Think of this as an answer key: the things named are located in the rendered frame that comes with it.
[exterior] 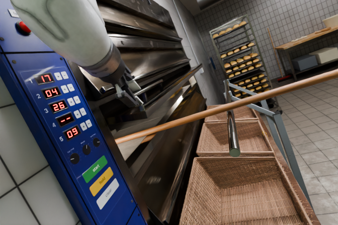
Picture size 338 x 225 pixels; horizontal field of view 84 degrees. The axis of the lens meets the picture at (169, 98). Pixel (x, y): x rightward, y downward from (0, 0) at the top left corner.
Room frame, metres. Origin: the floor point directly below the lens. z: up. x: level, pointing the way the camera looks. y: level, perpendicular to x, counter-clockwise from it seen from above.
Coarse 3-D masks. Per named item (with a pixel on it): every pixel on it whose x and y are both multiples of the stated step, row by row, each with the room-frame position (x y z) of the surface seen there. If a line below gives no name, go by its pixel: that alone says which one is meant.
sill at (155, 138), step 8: (192, 88) 2.00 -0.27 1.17; (184, 96) 1.62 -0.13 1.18; (176, 104) 1.42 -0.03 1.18; (168, 112) 1.25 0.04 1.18; (176, 112) 1.27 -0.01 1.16; (160, 120) 1.13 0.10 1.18; (168, 120) 1.10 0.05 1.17; (152, 136) 0.88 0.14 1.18; (160, 136) 0.93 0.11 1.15; (144, 144) 0.81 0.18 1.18; (152, 144) 0.83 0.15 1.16; (136, 152) 0.76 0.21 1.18; (144, 152) 0.75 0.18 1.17; (128, 160) 0.71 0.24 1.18; (136, 160) 0.68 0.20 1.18; (144, 160) 0.73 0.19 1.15; (136, 168) 0.66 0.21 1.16
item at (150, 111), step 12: (180, 72) 1.88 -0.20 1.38; (192, 72) 1.53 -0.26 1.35; (168, 84) 1.12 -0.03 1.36; (180, 84) 1.06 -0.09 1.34; (168, 96) 0.82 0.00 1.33; (120, 108) 0.74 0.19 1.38; (132, 108) 0.67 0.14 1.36; (156, 108) 0.67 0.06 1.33; (108, 120) 0.63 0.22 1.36; (120, 120) 0.61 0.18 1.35; (132, 120) 0.60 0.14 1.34
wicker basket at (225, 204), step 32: (224, 160) 1.11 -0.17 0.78; (256, 160) 1.06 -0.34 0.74; (192, 192) 0.90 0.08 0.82; (224, 192) 1.11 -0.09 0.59; (256, 192) 1.00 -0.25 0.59; (288, 192) 0.91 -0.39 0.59; (192, 224) 0.74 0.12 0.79; (224, 224) 0.89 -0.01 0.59; (256, 224) 0.81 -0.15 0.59; (288, 224) 0.75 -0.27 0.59
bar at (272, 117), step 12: (228, 84) 1.42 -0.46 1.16; (228, 96) 1.03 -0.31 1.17; (252, 108) 1.12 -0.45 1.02; (264, 108) 1.11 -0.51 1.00; (228, 120) 0.70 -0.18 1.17; (276, 120) 1.07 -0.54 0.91; (228, 132) 0.60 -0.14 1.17; (276, 132) 1.52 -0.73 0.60; (228, 144) 0.54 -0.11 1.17; (276, 144) 1.53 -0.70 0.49; (288, 144) 1.07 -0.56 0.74; (288, 156) 1.08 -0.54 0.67; (300, 180) 1.07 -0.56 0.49
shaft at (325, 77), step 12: (336, 72) 0.65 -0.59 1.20; (288, 84) 0.71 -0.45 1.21; (300, 84) 0.69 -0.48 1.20; (312, 84) 0.68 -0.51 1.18; (252, 96) 0.75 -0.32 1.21; (264, 96) 0.73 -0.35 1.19; (216, 108) 0.80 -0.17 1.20; (228, 108) 0.78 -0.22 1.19; (180, 120) 0.86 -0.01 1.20; (192, 120) 0.84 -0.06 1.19; (144, 132) 0.93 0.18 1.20
